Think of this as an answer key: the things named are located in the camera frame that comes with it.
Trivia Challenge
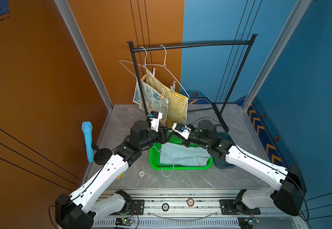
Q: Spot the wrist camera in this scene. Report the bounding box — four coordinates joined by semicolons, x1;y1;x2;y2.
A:
172;123;192;140
147;111;163;132

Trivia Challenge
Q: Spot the white wire hanger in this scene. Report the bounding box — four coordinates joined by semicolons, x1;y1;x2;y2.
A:
144;45;190;100
148;143;186;177
119;46;166;99

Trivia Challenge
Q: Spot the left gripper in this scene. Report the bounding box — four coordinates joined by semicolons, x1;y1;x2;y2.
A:
138;126;175;151

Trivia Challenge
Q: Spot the green circuit board left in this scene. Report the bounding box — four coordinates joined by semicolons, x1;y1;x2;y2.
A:
115;218;134;227

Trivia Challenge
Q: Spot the white clothespin lower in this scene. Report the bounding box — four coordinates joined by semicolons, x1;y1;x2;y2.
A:
170;81;176;94

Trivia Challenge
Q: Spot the colourful puzzle cube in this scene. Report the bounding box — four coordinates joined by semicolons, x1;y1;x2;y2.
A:
116;173;123;181

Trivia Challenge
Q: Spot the green plastic basket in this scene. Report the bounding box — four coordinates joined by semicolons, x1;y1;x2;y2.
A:
149;136;213;171

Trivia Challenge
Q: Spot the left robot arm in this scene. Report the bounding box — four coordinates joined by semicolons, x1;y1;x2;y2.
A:
50;120;171;229

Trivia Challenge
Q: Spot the dark teal tray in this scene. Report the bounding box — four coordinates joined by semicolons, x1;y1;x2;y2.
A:
213;132;235;169

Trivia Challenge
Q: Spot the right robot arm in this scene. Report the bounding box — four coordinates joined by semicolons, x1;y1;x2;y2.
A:
172;120;307;216

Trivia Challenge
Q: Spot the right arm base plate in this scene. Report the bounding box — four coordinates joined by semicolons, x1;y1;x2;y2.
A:
219;199;261;215

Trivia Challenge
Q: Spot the yellow striped towel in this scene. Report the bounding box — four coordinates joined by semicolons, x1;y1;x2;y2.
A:
146;70;188;127

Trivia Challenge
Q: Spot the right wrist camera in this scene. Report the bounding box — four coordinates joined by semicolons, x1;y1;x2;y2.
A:
172;123;192;140

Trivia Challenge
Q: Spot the circuit board right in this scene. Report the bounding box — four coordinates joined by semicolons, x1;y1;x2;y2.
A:
238;218;256;229

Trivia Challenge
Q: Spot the black clothes rack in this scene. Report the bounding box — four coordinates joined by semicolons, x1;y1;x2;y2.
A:
127;34;257;132

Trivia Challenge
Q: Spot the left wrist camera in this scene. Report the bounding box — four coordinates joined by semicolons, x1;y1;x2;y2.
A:
147;111;163;132

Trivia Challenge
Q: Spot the bunny pattern towel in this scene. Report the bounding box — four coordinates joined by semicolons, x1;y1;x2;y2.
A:
133;82;168;121

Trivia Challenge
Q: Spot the light green towel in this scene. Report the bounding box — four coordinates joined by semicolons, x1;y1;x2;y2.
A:
158;143;210;167

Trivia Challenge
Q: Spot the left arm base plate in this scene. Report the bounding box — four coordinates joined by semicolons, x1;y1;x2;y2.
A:
114;199;145;216

